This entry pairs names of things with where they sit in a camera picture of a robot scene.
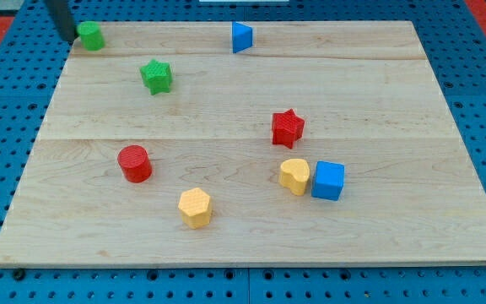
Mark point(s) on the yellow heart block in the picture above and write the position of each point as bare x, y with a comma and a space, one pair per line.
294, 175

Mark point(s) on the red star block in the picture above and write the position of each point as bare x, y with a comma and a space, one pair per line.
287, 128

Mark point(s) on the yellow hexagon block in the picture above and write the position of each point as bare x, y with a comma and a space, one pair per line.
195, 208

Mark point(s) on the wooden board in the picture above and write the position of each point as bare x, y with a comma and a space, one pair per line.
370, 101

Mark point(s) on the blue cube block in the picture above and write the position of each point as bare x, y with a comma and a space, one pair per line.
328, 180

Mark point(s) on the red cylinder block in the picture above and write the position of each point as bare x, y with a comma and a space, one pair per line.
135, 164

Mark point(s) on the green star block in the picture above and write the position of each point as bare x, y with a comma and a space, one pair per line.
156, 76

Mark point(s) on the blue triangle block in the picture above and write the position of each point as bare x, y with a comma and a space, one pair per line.
242, 37

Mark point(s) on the green cylinder block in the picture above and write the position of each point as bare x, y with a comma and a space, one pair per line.
91, 36

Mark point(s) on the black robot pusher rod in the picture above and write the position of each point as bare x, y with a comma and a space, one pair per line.
63, 20

